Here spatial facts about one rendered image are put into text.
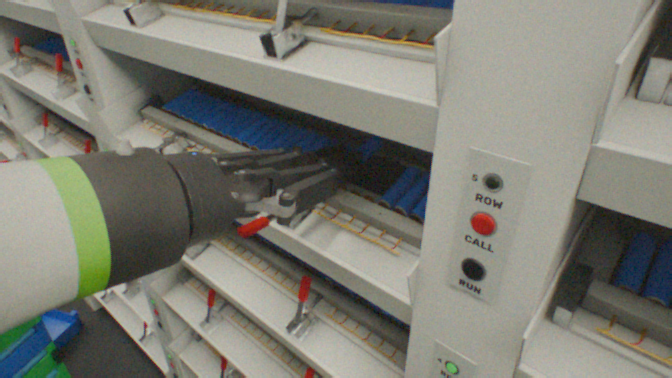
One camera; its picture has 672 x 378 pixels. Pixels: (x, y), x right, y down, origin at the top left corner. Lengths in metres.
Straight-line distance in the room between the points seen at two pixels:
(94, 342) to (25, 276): 1.51
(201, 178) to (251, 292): 0.40
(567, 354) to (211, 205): 0.30
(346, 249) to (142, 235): 0.23
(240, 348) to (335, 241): 0.46
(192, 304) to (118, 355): 0.75
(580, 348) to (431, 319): 0.12
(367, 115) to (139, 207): 0.19
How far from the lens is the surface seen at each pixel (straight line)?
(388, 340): 0.59
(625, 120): 0.30
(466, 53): 0.29
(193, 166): 0.32
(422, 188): 0.48
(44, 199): 0.27
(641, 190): 0.29
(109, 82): 0.81
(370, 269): 0.43
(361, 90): 0.34
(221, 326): 0.91
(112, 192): 0.28
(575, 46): 0.27
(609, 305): 0.41
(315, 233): 0.48
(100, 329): 1.81
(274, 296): 0.67
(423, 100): 0.31
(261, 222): 0.46
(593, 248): 0.46
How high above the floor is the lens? 1.21
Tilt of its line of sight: 30 degrees down
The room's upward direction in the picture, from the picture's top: straight up
